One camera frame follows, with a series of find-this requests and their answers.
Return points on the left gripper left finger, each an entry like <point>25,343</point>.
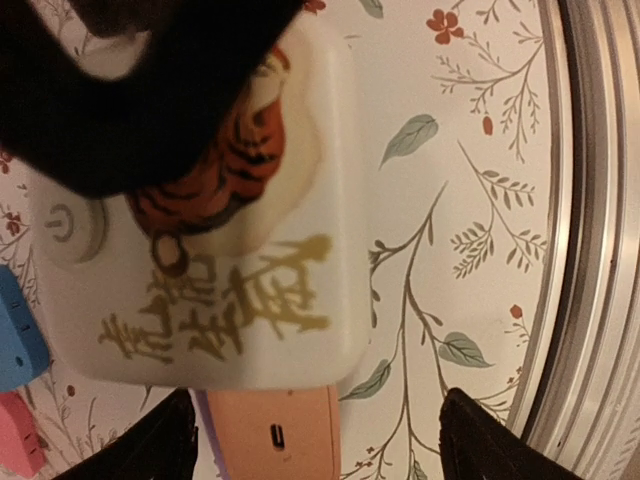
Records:
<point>162,445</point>

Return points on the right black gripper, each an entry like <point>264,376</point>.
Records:
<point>105,137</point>

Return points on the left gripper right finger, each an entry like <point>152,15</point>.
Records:
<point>474,445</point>

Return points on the purple power strip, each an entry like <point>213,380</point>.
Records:
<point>208,424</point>

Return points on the salmon small cube adapter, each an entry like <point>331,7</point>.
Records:
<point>278,434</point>

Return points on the white tiger plug adapter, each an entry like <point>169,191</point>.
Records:
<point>252,272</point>

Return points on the pink flat plug adapter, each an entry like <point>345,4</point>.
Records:
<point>21,452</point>

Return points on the blue flat plug adapter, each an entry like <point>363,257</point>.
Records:
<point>24,352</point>

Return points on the floral table mat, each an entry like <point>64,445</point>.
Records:
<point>455,135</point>

